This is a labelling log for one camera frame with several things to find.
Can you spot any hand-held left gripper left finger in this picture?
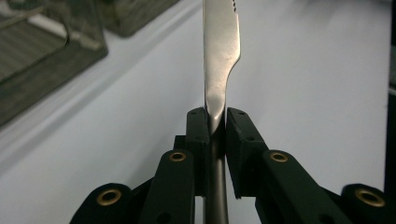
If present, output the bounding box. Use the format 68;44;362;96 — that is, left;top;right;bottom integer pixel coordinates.
173;106;210;198

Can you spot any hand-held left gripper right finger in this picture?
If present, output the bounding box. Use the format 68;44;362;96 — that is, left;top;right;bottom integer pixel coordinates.
225;106;269;200

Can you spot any smoky transparent plastic basket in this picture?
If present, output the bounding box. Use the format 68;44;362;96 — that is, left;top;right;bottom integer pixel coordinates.
0;0;109;127
94;0;181;38

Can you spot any steel table knife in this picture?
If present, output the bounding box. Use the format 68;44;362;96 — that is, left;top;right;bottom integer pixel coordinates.
202;0;241;224

